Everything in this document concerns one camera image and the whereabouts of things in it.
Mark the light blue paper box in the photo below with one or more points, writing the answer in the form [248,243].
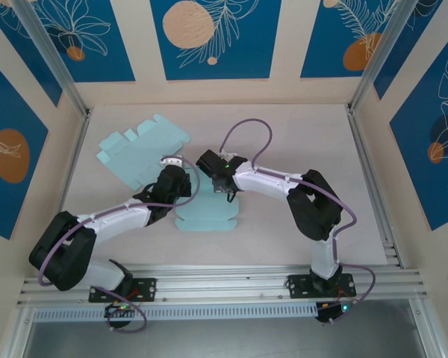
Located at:
[142,149]
[209,220]

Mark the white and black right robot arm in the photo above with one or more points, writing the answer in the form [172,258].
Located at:
[269,182]

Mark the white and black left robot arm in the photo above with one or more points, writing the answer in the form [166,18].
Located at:
[115,220]

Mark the small electronics board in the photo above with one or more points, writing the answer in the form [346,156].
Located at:
[119,309]
[339,311]

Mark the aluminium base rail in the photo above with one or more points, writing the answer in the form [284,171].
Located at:
[224,283]

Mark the aluminium frame post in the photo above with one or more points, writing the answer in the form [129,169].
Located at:
[56,63]
[381,52]

